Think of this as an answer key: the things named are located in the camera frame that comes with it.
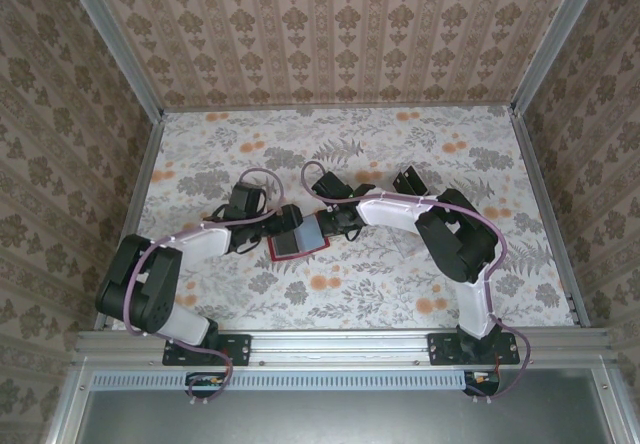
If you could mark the dark grey credit card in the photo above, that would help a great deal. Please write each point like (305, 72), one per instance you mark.
(286, 245)

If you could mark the red leather card holder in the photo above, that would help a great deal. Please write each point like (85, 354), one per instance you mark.
(277, 258)

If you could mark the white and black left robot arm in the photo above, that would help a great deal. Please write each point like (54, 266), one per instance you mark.
(205, 241)

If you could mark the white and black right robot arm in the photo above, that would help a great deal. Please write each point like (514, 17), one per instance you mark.
(390, 211)

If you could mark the blue-grey card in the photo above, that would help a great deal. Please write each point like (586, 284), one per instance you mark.
(312, 231)

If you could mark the black credit card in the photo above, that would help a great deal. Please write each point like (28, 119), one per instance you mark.
(411, 180)

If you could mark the clear acrylic card stand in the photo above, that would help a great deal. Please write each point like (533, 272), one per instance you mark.
(424, 189)

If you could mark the clear plastic piece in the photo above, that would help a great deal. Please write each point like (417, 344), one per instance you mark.
(406, 247)

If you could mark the floral patterned table sheet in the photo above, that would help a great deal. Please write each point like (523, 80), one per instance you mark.
(350, 304)

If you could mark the black connector board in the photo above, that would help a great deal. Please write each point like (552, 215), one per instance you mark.
(482, 382)
(205, 383)

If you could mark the grey metal panel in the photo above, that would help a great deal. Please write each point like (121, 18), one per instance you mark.
(340, 419)

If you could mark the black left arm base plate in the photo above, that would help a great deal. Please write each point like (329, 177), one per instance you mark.
(235, 349)

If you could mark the aluminium mounting rail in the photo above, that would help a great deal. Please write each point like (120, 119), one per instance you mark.
(340, 346)

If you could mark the aluminium side rail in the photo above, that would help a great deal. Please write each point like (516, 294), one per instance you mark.
(142, 179)
(550, 214)

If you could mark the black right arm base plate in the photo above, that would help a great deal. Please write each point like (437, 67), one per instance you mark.
(445, 349)

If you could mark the aluminium frame post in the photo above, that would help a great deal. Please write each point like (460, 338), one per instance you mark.
(115, 44)
(555, 39)

